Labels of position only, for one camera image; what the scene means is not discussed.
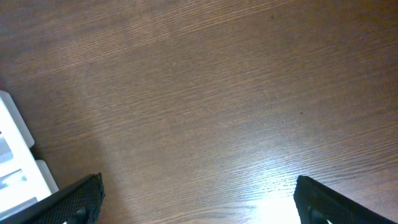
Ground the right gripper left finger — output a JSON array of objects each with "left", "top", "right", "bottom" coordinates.
[{"left": 1, "top": 173, "right": 105, "bottom": 224}]

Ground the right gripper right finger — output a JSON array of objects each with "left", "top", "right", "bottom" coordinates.
[{"left": 294, "top": 175, "right": 395, "bottom": 224}]

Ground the white plastic cutlery tray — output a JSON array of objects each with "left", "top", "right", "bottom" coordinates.
[{"left": 1, "top": 91, "right": 59, "bottom": 220}]

